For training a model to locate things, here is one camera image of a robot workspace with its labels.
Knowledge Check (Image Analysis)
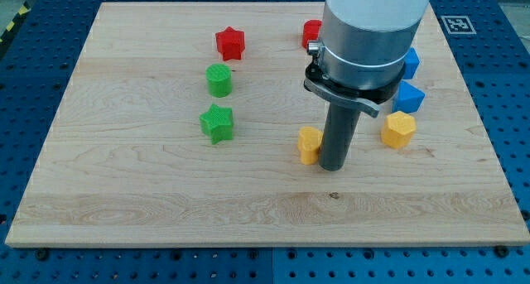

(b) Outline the wooden board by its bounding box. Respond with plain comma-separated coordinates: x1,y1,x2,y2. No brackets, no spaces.
6,2,529,248

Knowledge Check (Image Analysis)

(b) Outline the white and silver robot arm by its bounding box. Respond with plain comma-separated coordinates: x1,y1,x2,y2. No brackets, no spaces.
318,0,429,90

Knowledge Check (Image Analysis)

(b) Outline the green star block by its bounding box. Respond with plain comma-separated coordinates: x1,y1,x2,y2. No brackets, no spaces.
200,103,234,145

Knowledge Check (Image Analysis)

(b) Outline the fiducial marker tag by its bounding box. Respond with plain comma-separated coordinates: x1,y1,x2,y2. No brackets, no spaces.
441,15,476,35

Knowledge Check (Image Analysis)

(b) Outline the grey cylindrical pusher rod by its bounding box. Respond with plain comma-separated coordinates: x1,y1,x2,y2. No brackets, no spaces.
319,104,360,171

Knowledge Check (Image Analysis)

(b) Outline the black clamp with silver lever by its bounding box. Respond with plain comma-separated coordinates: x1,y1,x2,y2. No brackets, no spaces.
304,38,406,118

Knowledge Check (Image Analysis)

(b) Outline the yellow heart block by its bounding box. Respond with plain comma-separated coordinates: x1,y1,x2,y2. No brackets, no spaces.
297,127,323,165

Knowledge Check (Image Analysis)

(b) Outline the yellow hexagon block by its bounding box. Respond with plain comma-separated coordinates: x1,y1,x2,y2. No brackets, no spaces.
380,111,417,149

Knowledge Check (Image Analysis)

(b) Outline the red star block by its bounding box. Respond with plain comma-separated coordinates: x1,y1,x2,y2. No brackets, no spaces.
215,26,245,60

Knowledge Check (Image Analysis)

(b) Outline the green cylinder block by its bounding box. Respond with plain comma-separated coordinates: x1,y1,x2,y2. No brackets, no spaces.
205,64,232,98

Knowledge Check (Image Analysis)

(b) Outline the blue block upper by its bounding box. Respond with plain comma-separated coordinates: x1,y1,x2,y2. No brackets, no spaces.
402,47,421,79

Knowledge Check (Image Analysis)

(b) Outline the blue block lower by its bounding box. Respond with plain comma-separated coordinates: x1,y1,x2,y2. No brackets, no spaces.
392,81,426,113

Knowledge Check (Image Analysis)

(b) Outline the blue block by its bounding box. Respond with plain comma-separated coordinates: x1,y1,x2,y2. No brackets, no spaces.
402,47,421,79
392,81,426,113

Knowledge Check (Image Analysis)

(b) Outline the red block behind arm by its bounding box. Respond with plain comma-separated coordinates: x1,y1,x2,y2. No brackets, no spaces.
301,19,322,49

